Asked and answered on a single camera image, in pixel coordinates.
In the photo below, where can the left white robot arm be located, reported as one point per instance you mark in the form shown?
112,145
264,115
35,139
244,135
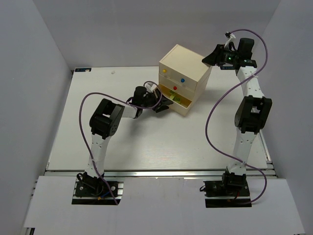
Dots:
106,118

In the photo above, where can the left blue label sticker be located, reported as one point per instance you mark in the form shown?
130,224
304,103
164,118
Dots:
82,69

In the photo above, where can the aluminium front rail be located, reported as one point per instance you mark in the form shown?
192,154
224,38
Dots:
211,173

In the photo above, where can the yellow knob drawer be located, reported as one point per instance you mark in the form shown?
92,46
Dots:
165,70

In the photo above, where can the aluminium rail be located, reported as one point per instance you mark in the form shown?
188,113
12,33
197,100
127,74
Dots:
211,173
265,151

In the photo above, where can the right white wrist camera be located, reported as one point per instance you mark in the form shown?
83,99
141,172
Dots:
230,38

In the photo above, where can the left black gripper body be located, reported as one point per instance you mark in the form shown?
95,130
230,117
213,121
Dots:
158,102

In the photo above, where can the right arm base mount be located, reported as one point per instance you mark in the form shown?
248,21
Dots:
230,192

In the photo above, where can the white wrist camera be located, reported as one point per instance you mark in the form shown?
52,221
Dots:
149,86
230,38

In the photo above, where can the cream drawer cabinet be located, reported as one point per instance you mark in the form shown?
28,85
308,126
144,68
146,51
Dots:
188,63

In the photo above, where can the blue knob drawer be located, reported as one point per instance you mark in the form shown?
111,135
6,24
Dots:
184,80

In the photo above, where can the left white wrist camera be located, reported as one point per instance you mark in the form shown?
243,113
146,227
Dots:
149,86

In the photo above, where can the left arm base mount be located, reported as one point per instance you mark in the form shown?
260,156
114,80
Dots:
94,191

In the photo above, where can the aluminium right rail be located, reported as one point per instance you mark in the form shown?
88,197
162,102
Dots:
265,151

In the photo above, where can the red knob drawer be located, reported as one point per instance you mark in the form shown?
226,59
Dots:
172,85
180,104

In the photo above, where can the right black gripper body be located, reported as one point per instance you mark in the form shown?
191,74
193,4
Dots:
218,56

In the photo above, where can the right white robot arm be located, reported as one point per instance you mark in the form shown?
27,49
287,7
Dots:
244,48

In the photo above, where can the right blue label sticker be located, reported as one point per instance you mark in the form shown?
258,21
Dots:
227,68

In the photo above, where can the blue label sticker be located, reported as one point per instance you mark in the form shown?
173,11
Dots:
82,69
227,68

